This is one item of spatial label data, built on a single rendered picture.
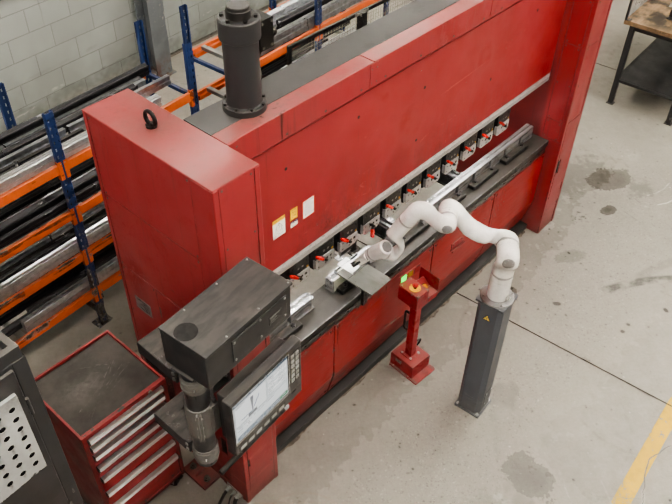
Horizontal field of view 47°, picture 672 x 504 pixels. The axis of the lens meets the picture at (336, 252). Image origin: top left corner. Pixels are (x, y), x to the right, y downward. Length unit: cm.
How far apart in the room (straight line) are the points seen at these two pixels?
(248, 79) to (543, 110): 311
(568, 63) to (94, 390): 375
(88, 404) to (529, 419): 274
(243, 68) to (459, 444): 280
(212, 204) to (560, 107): 342
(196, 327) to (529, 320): 333
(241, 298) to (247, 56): 99
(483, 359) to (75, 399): 231
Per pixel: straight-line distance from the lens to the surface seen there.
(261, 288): 305
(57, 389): 414
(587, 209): 688
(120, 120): 343
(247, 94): 332
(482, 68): 481
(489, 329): 452
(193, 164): 311
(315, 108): 355
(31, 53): 772
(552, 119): 592
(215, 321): 294
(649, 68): 860
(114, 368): 414
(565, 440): 517
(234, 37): 318
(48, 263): 515
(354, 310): 458
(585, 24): 554
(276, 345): 334
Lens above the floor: 411
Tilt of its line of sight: 43 degrees down
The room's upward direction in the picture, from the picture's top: 1 degrees clockwise
